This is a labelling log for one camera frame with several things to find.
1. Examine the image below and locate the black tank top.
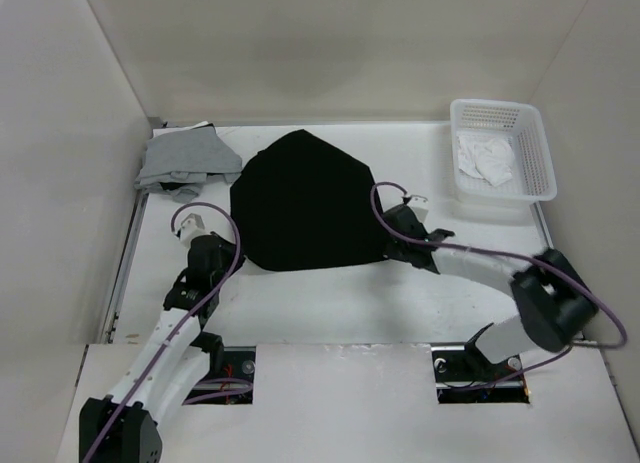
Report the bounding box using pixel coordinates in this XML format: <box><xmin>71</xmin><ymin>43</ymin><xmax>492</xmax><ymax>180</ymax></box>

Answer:
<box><xmin>230</xmin><ymin>130</ymin><xmax>389</xmax><ymax>272</ymax></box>

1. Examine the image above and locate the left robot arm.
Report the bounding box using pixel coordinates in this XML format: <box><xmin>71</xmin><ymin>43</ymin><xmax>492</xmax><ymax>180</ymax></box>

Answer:
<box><xmin>78</xmin><ymin>233</ymin><xmax>244</xmax><ymax>462</ymax></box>

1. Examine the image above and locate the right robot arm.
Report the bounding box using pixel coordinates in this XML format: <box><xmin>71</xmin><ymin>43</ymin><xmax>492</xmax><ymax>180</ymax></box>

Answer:
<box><xmin>382</xmin><ymin>204</ymin><xmax>598</xmax><ymax>379</ymax></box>

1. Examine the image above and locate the grey folded tank top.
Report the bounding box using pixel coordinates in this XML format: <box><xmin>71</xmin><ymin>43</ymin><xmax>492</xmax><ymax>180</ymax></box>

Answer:
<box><xmin>134</xmin><ymin>124</ymin><xmax>243</xmax><ymax>203</ymax></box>

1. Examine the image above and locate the white crumpled tank top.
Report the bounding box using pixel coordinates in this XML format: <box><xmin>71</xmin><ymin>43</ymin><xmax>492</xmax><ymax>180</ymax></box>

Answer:
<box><xmin>456</xmin><ymin>134</ymin><xmax>515</xmax><ymax>187</ymax></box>

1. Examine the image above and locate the white plastic basket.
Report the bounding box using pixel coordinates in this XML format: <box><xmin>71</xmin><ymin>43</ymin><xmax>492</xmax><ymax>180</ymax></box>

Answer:
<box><xmin>450</xmin><ymin>99</ymin><xmax>557</xmax><ymax>207</ymax></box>

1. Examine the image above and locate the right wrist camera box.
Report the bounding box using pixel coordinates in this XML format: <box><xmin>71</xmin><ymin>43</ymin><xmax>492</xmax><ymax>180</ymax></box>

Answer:
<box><xmin>402</xmin><ymin>195</ymin><xmax>430</xmax><ymax>223</ymax></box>

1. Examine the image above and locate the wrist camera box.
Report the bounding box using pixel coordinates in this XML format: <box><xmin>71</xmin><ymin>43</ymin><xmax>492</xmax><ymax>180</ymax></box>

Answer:
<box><xmin>402</xmin><ymin>195</ymin><xmax>430</xmax><ymax>223</ymax></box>
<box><xmin>174</xmin><ymin>213</ymin><xmax>206</xmax><ymax>248</ymax></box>

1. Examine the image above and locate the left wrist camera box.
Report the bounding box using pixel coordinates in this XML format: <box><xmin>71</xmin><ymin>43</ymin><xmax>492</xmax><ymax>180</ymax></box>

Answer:
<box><xmin>174</xmin><ymin>213</ymin><xmax>206</xmax><ymax>248</ymax></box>

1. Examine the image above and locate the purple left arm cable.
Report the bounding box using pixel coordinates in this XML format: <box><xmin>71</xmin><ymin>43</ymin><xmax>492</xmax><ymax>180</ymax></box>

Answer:
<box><xmin>79</xmin><ymin>201</ymin><xmax>247</xmax><ymax>463</ymax></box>

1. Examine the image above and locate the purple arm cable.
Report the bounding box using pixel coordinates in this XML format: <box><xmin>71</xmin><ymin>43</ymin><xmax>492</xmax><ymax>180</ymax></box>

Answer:
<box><xmin>369</xmin><ymin>181</ymin><xmax>628</xmax><ymax>379</ymax></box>
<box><xmin>79</xmin><ymin>201</ymin><xmax>247</xmax><ymax>463</ymax></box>

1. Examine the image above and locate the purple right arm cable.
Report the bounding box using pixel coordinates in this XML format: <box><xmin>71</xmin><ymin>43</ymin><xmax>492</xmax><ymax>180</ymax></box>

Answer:
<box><xmin>369</xmin><ymin>181</ymin><xmax>628</xmax><ymax>379</ymax></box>

